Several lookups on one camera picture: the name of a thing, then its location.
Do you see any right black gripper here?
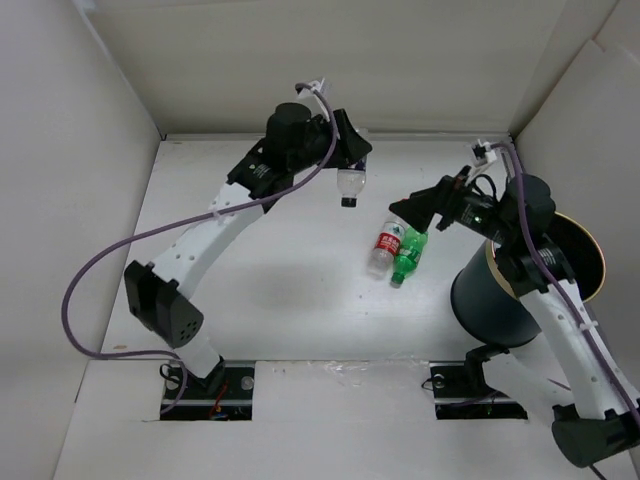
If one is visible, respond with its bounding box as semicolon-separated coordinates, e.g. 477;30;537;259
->
389;164;517;246

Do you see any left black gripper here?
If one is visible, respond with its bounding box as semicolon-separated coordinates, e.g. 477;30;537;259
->
288;110;369;174

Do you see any clear bottle black label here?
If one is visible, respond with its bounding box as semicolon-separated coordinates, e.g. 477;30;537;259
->
337;155;368;208

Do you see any clear bottle red label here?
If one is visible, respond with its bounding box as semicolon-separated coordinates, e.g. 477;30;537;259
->
367;214;407;279

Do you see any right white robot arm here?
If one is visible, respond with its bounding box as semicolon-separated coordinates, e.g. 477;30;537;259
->
389;169;639;468

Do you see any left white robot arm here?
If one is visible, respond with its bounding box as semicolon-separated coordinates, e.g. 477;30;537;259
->
124;102;372;397

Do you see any dark bin with gold rim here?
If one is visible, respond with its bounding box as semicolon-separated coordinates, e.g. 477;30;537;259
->
450;212;606;348

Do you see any green plastic bottle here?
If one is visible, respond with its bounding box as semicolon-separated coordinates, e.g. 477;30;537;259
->
390;228;429;288

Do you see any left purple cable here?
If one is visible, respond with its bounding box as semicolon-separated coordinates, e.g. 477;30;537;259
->
60;82;339;416

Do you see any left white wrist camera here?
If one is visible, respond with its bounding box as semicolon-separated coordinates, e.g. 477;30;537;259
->
295;77;331;106

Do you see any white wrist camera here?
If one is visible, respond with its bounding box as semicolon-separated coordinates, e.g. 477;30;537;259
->
468;139;499;181
295;77;331;106

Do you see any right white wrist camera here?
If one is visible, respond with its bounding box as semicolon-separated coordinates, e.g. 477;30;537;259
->
468;139;499;181

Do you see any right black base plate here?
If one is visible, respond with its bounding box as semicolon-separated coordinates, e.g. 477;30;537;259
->
422;361;528;420

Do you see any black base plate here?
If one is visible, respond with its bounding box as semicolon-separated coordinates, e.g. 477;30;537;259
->
159;362;256;422
422;361;528;420

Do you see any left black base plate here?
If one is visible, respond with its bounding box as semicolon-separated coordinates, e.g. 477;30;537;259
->
159;362;256;422

